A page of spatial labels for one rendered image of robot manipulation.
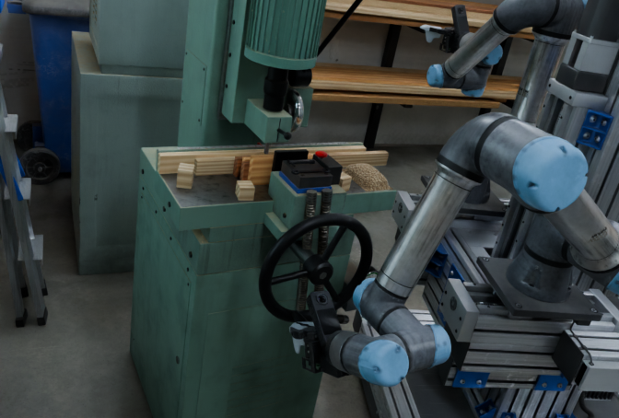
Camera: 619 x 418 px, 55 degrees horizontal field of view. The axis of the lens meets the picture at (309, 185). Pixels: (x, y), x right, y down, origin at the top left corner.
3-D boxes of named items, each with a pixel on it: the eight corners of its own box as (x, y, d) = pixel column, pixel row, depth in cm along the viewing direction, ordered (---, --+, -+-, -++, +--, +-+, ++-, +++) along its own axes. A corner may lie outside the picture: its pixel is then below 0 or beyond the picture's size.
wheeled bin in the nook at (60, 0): (14, 190, 306) (6, -4, 265) (12, 148, 349) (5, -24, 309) (142, 185, 334) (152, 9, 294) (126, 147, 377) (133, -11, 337)
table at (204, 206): (190, 254, 127) (192, 229, 125) (153, 190, 151) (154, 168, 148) (414, 226, 157) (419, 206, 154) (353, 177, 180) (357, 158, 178)
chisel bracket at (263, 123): (262, 148, 149) (267, 117, 146) (242, 128, 160) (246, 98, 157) (289, 147, 153) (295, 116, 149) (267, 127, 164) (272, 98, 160)
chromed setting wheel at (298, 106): (292, 139, 167) (299, 97, 162) (274, 122, 176) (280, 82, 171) (301, 139, 168) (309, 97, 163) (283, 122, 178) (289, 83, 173)
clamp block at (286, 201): (287, 231, 137) (293, 196, 134) (263, 203, 148) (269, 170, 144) (342, 225, 145) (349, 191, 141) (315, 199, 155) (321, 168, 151)
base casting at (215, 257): (194, 276, 143) (198, 243, 139) (137, 173, 187) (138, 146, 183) (352, 254, 165) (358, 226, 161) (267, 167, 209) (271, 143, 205)
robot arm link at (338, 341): (337, 337, 109) (374, 329, 113) (324, 333, 113) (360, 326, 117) (341, 378, 109) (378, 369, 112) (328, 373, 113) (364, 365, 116)
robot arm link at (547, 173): (607, 229, 137) (507, 101, 103) (667, 264, 126) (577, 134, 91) (572, 269, 138) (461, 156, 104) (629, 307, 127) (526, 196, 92)
